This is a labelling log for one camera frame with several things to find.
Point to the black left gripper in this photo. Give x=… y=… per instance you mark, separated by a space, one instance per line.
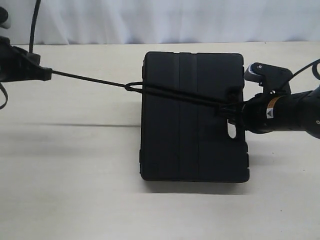
x=17 y=64

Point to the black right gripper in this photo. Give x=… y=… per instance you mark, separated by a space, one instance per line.
x=252 y=114

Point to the black plastic carrying case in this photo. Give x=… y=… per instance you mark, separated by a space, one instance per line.
x=181 y=141

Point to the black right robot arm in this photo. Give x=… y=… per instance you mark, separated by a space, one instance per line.
x=277 y=112

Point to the white backdrop curtain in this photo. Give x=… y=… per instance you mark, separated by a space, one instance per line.
x=65 y=22

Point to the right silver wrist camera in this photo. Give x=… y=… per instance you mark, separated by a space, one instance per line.
x=271 y=78

